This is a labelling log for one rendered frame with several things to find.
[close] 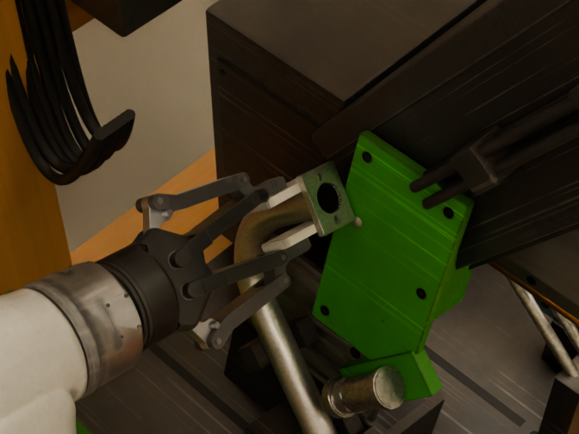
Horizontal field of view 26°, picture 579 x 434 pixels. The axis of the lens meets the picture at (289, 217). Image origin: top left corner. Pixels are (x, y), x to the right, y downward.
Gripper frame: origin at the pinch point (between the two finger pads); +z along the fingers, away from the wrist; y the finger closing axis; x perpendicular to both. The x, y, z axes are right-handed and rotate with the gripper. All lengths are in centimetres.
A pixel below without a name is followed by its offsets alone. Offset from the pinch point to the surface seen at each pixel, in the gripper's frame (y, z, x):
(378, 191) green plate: -0.8, 4.4, -5.9
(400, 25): 10.8, 20.2, -0.6
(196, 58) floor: 15, 120, 151
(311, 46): 12.1, 12.6, 3.7
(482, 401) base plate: -28.7, 21.7, 8.5
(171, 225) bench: -2.0, 17.1, 41.1
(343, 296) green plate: -9.5, 4.4, 3.1
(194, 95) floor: 8, 112, 146
